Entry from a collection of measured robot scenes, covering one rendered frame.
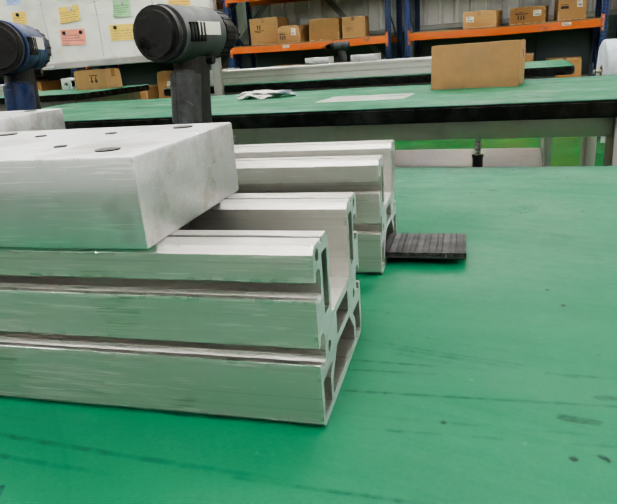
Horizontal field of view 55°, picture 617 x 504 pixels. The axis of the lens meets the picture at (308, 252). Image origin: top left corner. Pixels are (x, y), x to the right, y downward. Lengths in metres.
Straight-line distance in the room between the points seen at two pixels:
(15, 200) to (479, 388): 0.23
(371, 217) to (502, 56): 1.84
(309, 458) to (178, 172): 0.14
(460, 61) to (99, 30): 2.24
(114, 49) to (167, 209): 3.49
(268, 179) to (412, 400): 0.21
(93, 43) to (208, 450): 3.63
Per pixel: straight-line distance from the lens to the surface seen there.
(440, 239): 0.49
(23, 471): 0.29
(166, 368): 0.29
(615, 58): 3.79
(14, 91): 0.81
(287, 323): 0.25
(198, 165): 0.30
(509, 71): 2.24
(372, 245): 0.43
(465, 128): 1.77
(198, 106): 0.71
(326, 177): 0.43
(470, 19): 9.70
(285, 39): 10.38
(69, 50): 3.95
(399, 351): 0.34
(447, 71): 2.27
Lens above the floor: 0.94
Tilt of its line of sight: 18 degrees down
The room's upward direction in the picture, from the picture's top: 4 degrees counter-clockwise
